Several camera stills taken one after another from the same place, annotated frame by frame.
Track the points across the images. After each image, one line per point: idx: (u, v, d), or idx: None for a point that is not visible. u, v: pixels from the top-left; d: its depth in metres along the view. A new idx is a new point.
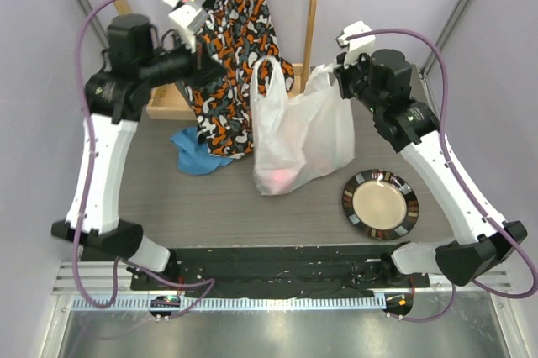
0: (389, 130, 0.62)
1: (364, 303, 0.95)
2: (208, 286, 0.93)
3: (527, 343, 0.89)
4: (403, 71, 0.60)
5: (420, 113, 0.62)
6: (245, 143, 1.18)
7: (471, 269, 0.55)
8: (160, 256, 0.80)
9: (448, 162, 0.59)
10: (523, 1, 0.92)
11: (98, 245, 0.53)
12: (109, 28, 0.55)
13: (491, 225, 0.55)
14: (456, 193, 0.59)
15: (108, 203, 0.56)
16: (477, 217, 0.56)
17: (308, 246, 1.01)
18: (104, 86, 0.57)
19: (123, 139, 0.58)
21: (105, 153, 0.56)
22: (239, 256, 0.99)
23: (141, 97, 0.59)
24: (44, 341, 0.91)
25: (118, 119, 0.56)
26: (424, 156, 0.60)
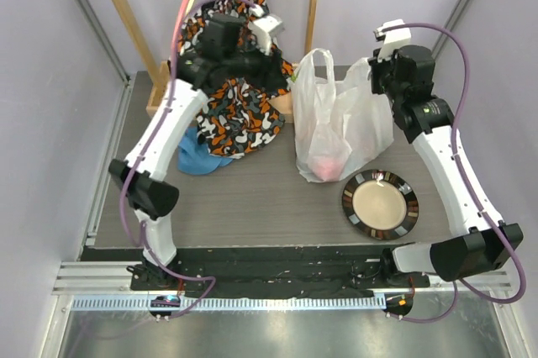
0: (404, 119, 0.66)
1: (364, 303, 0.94)
2: (209, 283, 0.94)
3: (527, 343, 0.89)
4: (426, 64, 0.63)
5: (436, 107, 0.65)
6: (245, 143, 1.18)
7: (458, 260, 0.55)
8: (167, 249, 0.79)
9: (455, 155, 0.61)
10: (522, 1, 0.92)
11: (146, 185, 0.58)
12: (211, 20, 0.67)
13: (485, 220, 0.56)
14: (456, 185, 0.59)
15: (164, 155, 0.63)
16: (472, 211, 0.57)
17: (308, 246, 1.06)
18: (195, 60, 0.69)
19: (193, 105, 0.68)
21: (177, 111, 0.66)
22: (239, 257, 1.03)
23: (216, 78, 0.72)
24: (43, 341, 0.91)
25: (197, 88, 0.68)
26: (436, 143, 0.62)
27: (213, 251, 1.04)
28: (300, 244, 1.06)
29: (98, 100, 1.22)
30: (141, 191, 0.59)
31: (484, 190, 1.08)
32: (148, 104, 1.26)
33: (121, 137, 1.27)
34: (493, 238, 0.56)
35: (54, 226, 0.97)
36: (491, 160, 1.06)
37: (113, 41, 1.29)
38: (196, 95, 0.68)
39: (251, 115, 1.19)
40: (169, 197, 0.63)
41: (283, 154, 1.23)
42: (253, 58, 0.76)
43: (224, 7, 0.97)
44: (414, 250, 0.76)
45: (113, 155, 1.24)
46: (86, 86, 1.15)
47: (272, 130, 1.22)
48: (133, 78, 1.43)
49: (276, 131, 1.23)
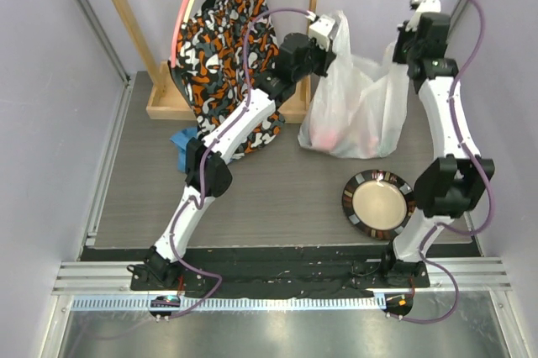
0: (412, 70, 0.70)
1: (363, 303, 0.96)
2: (217, 281, 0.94)
3: (527, 343, 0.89)
4: (444, 25, 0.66)
5: (445, 62, 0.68)
6: (245, 144, 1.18)
7: (434, 180, 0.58)
8: (182, 241, 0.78)
9: (450, 99, 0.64)
10: (523, 1, 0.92)
11: (221, 165, 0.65)
12: (281, 46, 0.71)
13: (463, 151, 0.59)
14: (444, 120, 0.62)
15: (235, 143, 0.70)
16: (454, 143, 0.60)
17: (308, 246, 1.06)
18: (274, 77, 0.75)
19: (268, 108, 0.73)
21: (254, 112, 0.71)
22: (239, 257, 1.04)
23: (287, 94, 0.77)
24: (43, 341, 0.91)
25: (274, 98, 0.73)
26: (437, 88, 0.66)
27: (213, 251, 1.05)
28: (300, 244, 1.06)
29: (98, 100, 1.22)
30: (211, 170, 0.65)
31: None
32: (148, 104, 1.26)
33: (120, 137, 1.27)
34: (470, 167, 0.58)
35: (54, 226, 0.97)
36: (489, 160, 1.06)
37: (112, 41, 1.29)
38: (271, 102, 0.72)
39: None
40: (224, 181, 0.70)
41: (283, 154, 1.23)
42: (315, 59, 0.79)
43: (224, 7, 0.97)
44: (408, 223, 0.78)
45: (113, 155, 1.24)
46: (86, 86, 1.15)
47: (272, 130, 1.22)
48: (132, 78, 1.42)
49: (276, 130, 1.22)
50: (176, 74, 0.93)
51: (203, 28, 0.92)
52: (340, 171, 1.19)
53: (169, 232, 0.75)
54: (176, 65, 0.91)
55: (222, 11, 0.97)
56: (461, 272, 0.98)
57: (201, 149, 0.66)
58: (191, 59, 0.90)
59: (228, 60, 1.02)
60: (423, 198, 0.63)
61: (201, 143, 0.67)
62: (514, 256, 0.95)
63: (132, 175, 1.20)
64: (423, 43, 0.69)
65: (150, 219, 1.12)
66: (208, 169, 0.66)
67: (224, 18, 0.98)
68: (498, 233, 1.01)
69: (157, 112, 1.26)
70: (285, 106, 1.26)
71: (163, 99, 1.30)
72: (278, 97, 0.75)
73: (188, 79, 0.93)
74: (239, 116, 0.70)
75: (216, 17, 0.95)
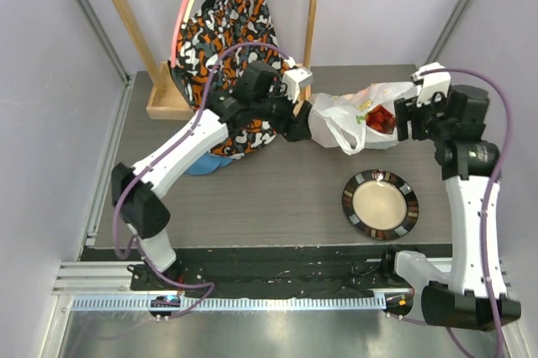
0: (444, 153, 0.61)
1: (364, 303, 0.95)
2: (208, 290, 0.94)
3: (527, 343, 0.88)
4: (484, 102, 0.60)
5: (483, 150, 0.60)
6: (245, 144, 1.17)
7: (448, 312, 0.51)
8: (164, 255, 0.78)
9: (482, 211, 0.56)
10: (521, 1, 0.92)
11: (150, 196, 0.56)
12: (250, 65, 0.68)
13: (485, 288, 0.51)
14: (470, 242, 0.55)
15: (171, 174, 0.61)
16: (477, 274, 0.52)
17: (308, 246, 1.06)
18: (228, 97, 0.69)
19: (216, 135, 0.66)
21: (198, 135, 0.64)
22: (239, 257, 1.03)
23: (242, 120, 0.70)
24: (43, 341, 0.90)
25: (224, 123, 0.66)
26: (469, 192, 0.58)
27: (213, 250, 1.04)
28: (300, 244, 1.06)
29: (98, 100, 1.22)
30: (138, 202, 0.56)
31: None
32: (148, 104, 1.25)
33: (120, 137, 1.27)
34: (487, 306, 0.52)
35: (54, 226, 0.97)
36: None
37: (112, 40, 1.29)
38: (220, 125, 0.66)
39: None
40: (157, 222, 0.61)
41: (283, 154, 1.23)
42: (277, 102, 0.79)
43: (224, 7, 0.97)
44: (415, 264, 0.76)
45: (113, 155, 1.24)
46: (86, 86, 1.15)
47: (272, 131, 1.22)
48: (132, 78, 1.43)
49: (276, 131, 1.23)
50: (176, 75, 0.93)
51: (203, 28, 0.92)
52: (341, 172, 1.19)
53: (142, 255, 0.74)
54: (176, 65, 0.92)
55: (221, 11, 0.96)
56: None
57: (129, 177, 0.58)
58: (191, 58, 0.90)
59: (228, 60, 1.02)
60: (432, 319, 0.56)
61: (129, 171, 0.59)
62: (514, 256, 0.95)
63: None
64: (456, 123, 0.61)
65: None
66: (135, 201, 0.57)
67: (224, 18, 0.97)
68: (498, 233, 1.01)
69: (157, 112, 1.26)
70: None
71: (163, 99, 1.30)
72: (230, 120, 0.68)
73: (188, 79, 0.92)
74: (181, 140, 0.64)
75: (217, 17, 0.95)
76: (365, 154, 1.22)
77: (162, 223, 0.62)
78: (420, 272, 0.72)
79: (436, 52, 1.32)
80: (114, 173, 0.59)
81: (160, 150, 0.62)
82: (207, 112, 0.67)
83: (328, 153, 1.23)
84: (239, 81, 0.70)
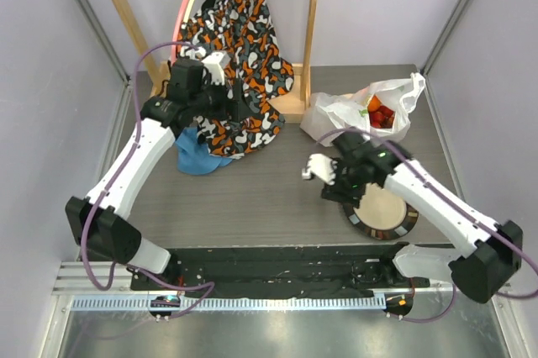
0: (368, 171, 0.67)
1: (364, 303, 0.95)
2: (207, 290, 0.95)
3: (527, 343, 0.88)
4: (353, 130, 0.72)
5: (386, 148, 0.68)
6: (245, 144, 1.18)
7: (481, 273, 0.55)
8: (159, 258, 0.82)
9: (426, 181, 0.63)
10: (520, 1, 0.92)
11: (115, 218, 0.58)
12: (176, 65, 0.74)
13: (483, 229, 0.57)
14: (441, 208, 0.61)
15: (129, 192, 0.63)
16: (467, 225, 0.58)
17: (308, 246, 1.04)
18: (164, 102, 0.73)
19: (162, 144, 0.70)
21: (145, 146, 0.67)
22: (239, 257, 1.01)
23: (184, 120, 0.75)
24: (43, 341, 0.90)
25: (167, 126, 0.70)
26: (406, 177, 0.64)
27: (212, 250, 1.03)
28: (300, 244, 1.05)
29: (98, 100, 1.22)
30: (103, 228, 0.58)
31: (482, 190, 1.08)
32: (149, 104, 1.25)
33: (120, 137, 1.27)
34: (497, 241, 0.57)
35: (54, 227, 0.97)
36: (488, 160, 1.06)
37: (112, 41, 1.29)
38: (164, 130, 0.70)
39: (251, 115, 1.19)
40: (127, 241, 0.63)
41: (283, 154, 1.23)
42: (214, 93, 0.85)
43: (224, 7, 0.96)
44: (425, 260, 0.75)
45: (113, 155, 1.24)
46: (86, 85, 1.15)
47: (272, 130, 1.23)
48: (132, 78, 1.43)
49: (276, 131, 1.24)
50: None
51: (203, 28, 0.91)
52: None
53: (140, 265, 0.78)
54: None
55: (222, 11, 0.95)
56: None
57: (87, 207, 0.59)
58: None
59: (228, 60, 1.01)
60: (475, 291, 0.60)
61: (85, 202, 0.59)
62: None
63: None
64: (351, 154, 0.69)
65: (150, 219, 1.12)
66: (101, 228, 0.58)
67: (224, 18, 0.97)
68: None
69: None
70: (285, 106, 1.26)
71: None
72: (174, 122, 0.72)
73: None
74: (129, 155, 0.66)
75: (217, 17, 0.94)
76: None
77: (132, 243, 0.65)
78: (435, 265, 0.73)
79: (435, 53, 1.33)
80: (70, 208, 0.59)
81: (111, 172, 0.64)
82: (147, 119, 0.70)
83: (328, 153, 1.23)
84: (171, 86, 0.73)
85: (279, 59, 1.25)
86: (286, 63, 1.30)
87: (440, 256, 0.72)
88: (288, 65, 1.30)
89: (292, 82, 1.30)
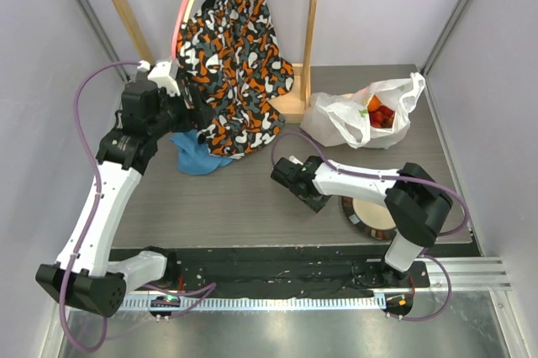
0: (302, 188, 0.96)
1: (364, 303, 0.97)
2: (207, 291, 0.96)
3: (527, 343, 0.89)
4: (282, 160, 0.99)
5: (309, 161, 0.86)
6: (245, 144, 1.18)
7: (406, 216, 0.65)
8: (156, 266, 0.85)
9: (338, 169, 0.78)
10: (520, 0, 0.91)
11: (89, 279, 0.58)
12: (123, 96, 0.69)
13: (387, 179, 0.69)
14: (358, 182, 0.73)
15: (102, 245, 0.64)
16: (379, 182, 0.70)
17: (308, 246, 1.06)
18: (121, 139, 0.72)
19: (129, 185, 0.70)
21: (109, 194, 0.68)
22: (239, 257, 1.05)
23: (146, 153, 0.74)
24: (43, 341, 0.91)
25: (129, 166, 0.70)
26: (324, 175, 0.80)
27: (212, 250, 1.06)
28: (300, 244, 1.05)
29: (98, 100, 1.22)
30: (78, 294, 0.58)
31: (483, 190, 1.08)
32: None
33: None
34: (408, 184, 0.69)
35: (54, 226, 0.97)
36: (489, 160, 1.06)
37: (112, 40, 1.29)
38: (125, 172, 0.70)
39: (251, 115, 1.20)
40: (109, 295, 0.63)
41: (283, 154, 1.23)
42: (175, 106, 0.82)
43: (224, 7, 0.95)
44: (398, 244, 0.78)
45: None
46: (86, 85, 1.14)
47: (272, 130, 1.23)
48: (132, 78, 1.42)
49: (276, 131, 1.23)
50: None
51: (203, 28, 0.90)
52: None
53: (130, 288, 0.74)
54: None
55: (222, 11, 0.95)
56: (462, 273, 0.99)
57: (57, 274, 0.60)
58: (191, 58, 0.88)
59: (227, 60, 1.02)
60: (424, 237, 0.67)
61: (54, 271, 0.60)
62: (514, 255, 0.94)
63: None
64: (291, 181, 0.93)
65: (150, 219, 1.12)
66: (76, 292, 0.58)
67: (224, 18, 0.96)
68: (497, 232, 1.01)
69: None
70: (285, 106, 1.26)
71: None
72: (137, 157, 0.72)
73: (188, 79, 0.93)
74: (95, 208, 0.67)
75: (217, 17, 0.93)
76: (366, 153, 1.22)
77: (117, 292, 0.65)
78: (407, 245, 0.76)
79: (435, 54, 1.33)
80: (40, 277, 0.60)
81: (78, 230, 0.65)
82: (104, 163, 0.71)
83: (329, 153, 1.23)
84: (126, 117, 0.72)
85: (279, 59, 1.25)
86: (286, 63, 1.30)
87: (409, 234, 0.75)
88: (288, 64, 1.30)
89: (292, 82, 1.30)
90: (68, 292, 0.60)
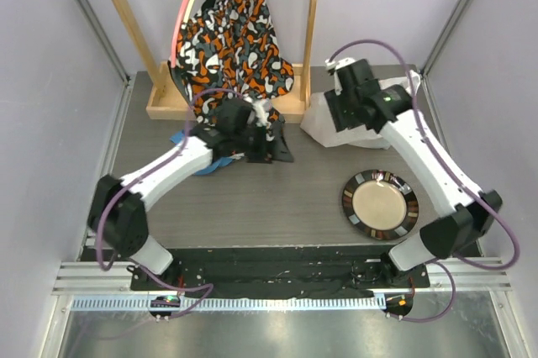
0: (368, 110, 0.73)
1: (364, 303, 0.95)
2: (207, 290, 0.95)
3: (526, 343, 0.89)
4: (361, 62, 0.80)
5: (396, 94, 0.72)
6: None
7: (448, 230, 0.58)
8: (160, 260, 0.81)
9: (424, 139, 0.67)
10: (520, 1, 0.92)
11: (137, 205, 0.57)
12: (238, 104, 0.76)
13: (466, 194, 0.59)
14: (432, 167, 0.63)
15: (158, 188, 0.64)
16: (454, 188, 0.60)
17: (308, 246, 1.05)
18: (213, 128, 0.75)
19: (200, 161, 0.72)
21: (187, 155, 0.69)
22: (239, 257, 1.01)
23: (224, 150, 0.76)
24: (43, 341, 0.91)
25: (211, 149, 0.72)
26: (407, 128, 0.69)
27: (213, 250, 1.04)
28: (301, 244, 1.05)
29: (98, 100, 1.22)
30: (124, 213, 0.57)
31: None
32: (148, 104, 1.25)
33: (120, 136, 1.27)
34: (482, 209, 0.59)
35: (55, 226, 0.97)
36: (489, 160, 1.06)
37: (112, 41, 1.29)
38: (206, 150, 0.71)
39: None
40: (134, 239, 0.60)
41: None
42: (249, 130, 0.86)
43: (224, 7, 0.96)
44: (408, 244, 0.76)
45: (113, 155, 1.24)
46: (86, 85, 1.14)
47: None
48: (132, 78, 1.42)
49: None
50: (176, 75, 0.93)
51: (203, 28, 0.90)
52: (341, 171, 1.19)
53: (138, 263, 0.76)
54: (176, 65, 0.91)
55: (221, 12, 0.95)
56: (462, 273, 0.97)
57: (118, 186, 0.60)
58: (191, 59, 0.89)
59: (228, 60, 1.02)
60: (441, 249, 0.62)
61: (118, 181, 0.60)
62: (514, 256, 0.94)
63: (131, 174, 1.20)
64: (356, 89, 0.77)
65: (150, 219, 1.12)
66: (120, 209, 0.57)
67: (224, 18, 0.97)
68: (497, 232, 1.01)
69: (157, 112, 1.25)
70: (285, 106, 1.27)
71: (163, 99, 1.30)
72: (216, 151, 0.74)
73: (188, 80, 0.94)
74: (170, 160, 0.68)
75: (216, 17, 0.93)
76: (366, 154, 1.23)
77: (139, 241, 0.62)
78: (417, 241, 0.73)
79: (435, 54, 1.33)
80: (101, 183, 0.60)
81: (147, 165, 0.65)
82: (194, 137, 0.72)
83: (329, 153, 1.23)
84: (223, 116, 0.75)
85: (279, 59, 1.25)
86: (286, 63, 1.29)
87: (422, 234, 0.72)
88: (288, 64, 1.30)
89: (292, 82, 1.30)
90: (115, 211, 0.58)
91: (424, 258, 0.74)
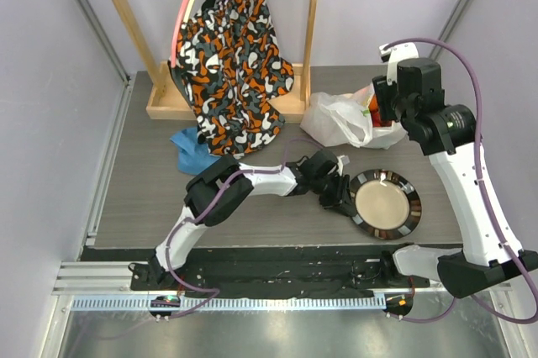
0: (424, 132, 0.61)
1: (364, 303, 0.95)
2: (212, 293, 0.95)
3: (526, 342, 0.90)
4: (435, 68, 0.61)
5: (461, 120, 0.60)
6: (245, 144, 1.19)
7: (474, 280, 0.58)
8: (181, 256, 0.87)
9: (478, 180, 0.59)
10: (520, 0, 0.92)
11: (245, 191, 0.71)
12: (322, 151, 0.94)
13: (505, 253, 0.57)
14: (478, 215, 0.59)
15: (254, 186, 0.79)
16: (494, 242, 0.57)
17: (308, 246, 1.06)
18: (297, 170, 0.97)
19: (287, 187, 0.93)
21: (281, 176, 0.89)
22: (239, 257, 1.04)
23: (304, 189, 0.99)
24: (43, 341, 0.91)
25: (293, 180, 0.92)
26: (464, 165, 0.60)
27: (213, 250, 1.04)
28: (299, 244, 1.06)
29: (98, 100, 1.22)
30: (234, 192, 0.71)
31: None
32: (148, 104, 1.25)
33: (120, 136, 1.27)
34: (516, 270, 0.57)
35: (55, 226, 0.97)
36: (490, 160, 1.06)
37: (112, 40, 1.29)
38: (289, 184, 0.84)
39: (251, 115, 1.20)
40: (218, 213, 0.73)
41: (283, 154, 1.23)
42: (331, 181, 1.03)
43: (224, 7, 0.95)
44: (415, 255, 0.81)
45: (113, 155, 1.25)
46: (86, 85, 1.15)
47: (272, 131, 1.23)
48: (132, 78, 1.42)
49: (276, 131, 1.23)
50: (176, 74, 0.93)
51: (203, 28, 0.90)
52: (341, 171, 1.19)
53: (166, 244, 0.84)
54: (176, 65, 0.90)
55: (222, 12, 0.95)
56: None
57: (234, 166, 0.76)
58: (191, 58, 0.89)
59: (228, 60, 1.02)
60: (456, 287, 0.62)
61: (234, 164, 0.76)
62: None
63: (131, 174, 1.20)
64: (419, 97, 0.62)
65: (150, 220, 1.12)
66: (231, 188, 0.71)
67: (224, 18, 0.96)
68: None
69: (157, 112, 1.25)
70: (285, 106, 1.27)
71: (163, 99, 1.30)
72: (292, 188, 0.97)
73: (188, 79, 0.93)
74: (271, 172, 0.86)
75: (216, 17, 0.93)
76: (366, 154, 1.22)
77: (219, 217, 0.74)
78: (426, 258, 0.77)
79: (434, 55, 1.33)
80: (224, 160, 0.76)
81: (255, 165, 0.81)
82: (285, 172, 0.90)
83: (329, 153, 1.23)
84: (308, 161, 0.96)
85: (279, 59, 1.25)
86: (286, 63, 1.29)
87: (435, 251, 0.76)
88: (288, 64, 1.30)
89: (292, 82, 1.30)
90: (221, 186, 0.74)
91: (431, 276, 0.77)
